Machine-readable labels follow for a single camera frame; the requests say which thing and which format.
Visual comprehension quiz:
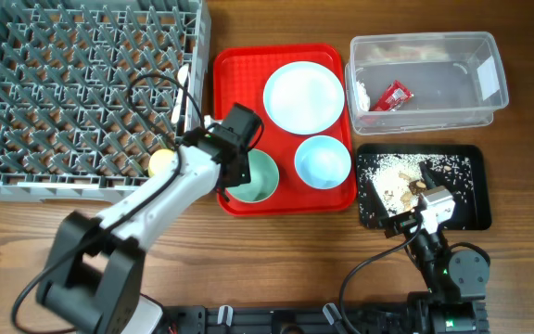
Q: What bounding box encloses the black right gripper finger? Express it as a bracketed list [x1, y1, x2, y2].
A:
[365, 180, 389, 223]
[419, 161, 439, 190]

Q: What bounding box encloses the green bowl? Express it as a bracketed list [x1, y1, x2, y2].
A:
[226, 149, 279, 203]

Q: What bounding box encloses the yellow plastic cup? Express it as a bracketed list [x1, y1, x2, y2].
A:
[147, 148, 175, 177]

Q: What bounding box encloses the small light blue bowl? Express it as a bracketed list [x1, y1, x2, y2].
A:
[294, 135, 351, 190]

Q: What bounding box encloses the large light blue plate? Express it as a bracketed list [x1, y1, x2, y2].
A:
[262, 61, 345, 135]

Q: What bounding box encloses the white plastic spoon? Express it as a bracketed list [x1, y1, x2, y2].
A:
[171, 64, 189, 125]

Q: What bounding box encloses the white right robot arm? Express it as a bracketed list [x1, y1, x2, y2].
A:
[359, 162, 490, 333]

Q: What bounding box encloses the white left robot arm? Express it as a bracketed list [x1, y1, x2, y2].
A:
[32, 142, 249, 333]

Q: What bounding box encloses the black waste tray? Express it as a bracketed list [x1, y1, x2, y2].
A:
[356, 144, 492, 230]

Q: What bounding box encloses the clear plastic waste bin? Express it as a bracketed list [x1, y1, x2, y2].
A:
[345, 32, 510, 135]

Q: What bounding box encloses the grey dishwasher rack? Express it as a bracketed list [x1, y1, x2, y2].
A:
[0, 0, 211, 202]

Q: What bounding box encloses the food scraps and rice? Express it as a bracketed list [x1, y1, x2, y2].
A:
[357, 153, 477, 230]

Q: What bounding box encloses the red sauce packet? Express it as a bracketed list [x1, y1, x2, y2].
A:
[372, 80, 413, 111]

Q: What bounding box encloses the red plastic tray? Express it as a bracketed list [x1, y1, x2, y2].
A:
[213, 44, 357, 216]

